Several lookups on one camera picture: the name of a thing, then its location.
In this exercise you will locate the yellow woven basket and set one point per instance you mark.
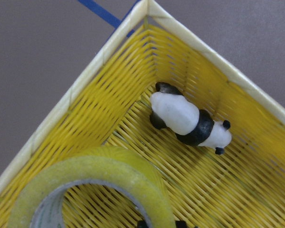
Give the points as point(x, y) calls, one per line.
point(109, 104)

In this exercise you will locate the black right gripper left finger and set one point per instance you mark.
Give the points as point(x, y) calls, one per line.
point(142, 224)

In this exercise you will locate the panda toy figure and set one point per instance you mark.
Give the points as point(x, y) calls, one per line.
point(191, 125)

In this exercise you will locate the yellow tape roll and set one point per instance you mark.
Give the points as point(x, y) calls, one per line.
point(39, 205)

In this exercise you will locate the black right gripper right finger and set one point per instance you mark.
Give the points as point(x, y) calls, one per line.
point(180, 224)

